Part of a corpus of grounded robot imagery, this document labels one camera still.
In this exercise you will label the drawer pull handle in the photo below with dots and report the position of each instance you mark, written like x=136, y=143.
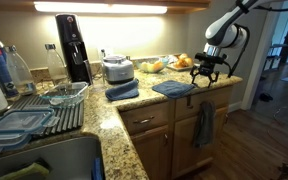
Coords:
x=147, y=120

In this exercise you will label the under-cabinet light bar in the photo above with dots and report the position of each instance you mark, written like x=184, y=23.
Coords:
x=43, y=6

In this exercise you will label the grey dish drying mat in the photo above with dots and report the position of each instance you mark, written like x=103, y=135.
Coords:
x=70, y=118

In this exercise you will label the folded blue towel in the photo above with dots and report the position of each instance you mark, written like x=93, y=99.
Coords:
x=124, y=91

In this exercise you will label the grey hanging towel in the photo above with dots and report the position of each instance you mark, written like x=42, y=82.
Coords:
x=203, y=131

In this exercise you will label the black soda maker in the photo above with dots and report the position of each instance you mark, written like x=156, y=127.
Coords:
x=73, y=48

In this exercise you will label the glass baking dish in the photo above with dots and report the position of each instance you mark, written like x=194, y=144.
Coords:
x=65, y=95

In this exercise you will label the glass fruit bowl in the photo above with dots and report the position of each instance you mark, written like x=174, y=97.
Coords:
x=152, y=65

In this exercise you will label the silver kitchen appliance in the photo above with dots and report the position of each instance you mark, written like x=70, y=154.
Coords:
x=118, y=69

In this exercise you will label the clear bottle with cap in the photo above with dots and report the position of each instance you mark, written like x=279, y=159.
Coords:
x=56, y=66

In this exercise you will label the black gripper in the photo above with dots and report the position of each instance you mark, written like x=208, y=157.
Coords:
x=206, y=67

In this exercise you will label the yellow green sponge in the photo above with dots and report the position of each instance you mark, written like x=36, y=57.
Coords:
x=34, y=168

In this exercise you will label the blue towel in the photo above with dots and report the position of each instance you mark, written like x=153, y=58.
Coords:
x=124, y=91
x=173, y=89

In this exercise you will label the stainless steel sink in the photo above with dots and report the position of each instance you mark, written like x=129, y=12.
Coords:
x=73, y=159

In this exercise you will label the blue lidded plastic container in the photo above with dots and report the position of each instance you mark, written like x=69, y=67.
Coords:
x=18, y=126

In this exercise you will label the wooden lower cabinets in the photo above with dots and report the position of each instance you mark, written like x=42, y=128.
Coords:
x=165, y=145

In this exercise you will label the clear plastic bottle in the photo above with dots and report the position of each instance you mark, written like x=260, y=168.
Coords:
x=19, y=71

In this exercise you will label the white plate of bread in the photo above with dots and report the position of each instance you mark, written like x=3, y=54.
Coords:
x=180, y=62

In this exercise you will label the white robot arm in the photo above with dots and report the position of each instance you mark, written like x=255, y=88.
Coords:
x=225, y=33

